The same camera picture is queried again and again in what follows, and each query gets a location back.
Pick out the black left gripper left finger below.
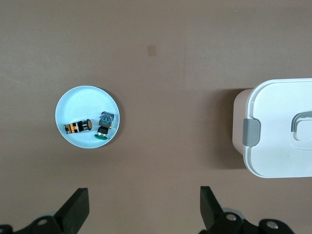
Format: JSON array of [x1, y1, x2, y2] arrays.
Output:
[[0, 187, 90, 234]]

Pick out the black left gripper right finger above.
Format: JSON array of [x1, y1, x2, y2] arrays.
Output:
[[199, 186, 296, 234]]

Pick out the orange push-button switch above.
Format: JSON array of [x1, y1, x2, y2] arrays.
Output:
[[63, 118, 93, 135]]

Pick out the white lidded box grey latches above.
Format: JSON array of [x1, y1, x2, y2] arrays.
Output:
[[233, 78, 312, 179]]

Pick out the light blue round plate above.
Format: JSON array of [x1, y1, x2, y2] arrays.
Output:
[[55, 85, 120, 149]]

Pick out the green push-button switch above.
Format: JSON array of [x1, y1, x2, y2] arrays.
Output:
[[94, 111, 115, 141]]

